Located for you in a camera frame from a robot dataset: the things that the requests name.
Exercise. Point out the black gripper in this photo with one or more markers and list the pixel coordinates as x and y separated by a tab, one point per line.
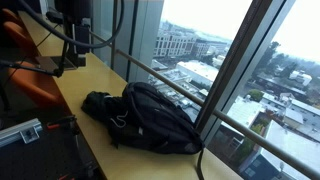
73	10

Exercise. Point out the dark green clothing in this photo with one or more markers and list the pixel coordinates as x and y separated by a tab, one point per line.
96	105

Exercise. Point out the black North Face backpack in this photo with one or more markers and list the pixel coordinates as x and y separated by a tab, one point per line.
156	123

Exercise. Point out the dark open laptop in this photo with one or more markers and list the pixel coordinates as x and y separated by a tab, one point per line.
53	62

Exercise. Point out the small orange chair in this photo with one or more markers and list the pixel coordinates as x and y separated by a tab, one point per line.
18	35

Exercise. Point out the dark window mullion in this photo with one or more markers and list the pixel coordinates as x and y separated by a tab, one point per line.
230	66

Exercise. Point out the grey metal window handrail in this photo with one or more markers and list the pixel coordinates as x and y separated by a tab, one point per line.
233	123

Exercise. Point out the black stereo camera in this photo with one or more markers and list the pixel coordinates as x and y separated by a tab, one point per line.
53	16

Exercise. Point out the black articulated camera stand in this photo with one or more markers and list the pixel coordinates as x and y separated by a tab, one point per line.
30	68

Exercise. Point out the aluminium extrusion rail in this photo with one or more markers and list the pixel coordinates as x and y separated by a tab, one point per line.
20	132

